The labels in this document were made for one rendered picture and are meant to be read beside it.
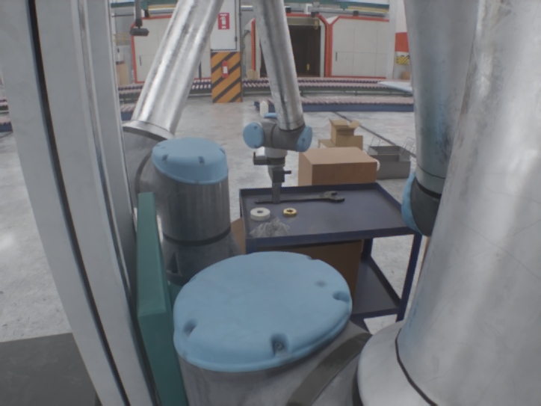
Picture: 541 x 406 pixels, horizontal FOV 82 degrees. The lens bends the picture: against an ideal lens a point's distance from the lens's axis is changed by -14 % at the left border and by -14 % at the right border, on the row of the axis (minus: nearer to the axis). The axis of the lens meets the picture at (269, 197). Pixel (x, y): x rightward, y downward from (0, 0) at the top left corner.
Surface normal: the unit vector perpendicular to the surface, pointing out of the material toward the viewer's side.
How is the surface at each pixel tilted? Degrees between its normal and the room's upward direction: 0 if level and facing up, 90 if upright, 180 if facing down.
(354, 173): 90
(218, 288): 5
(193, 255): 70
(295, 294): 5
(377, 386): 37
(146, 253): 0
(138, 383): 90
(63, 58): 90
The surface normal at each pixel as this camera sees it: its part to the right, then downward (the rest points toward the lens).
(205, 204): 0.55, 0.33
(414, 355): -0.99, -0.11
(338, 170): 0.15, 0.39
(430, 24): -0.59, 0.62
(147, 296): 0.00, -0.92
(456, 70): -0.26, 0.65
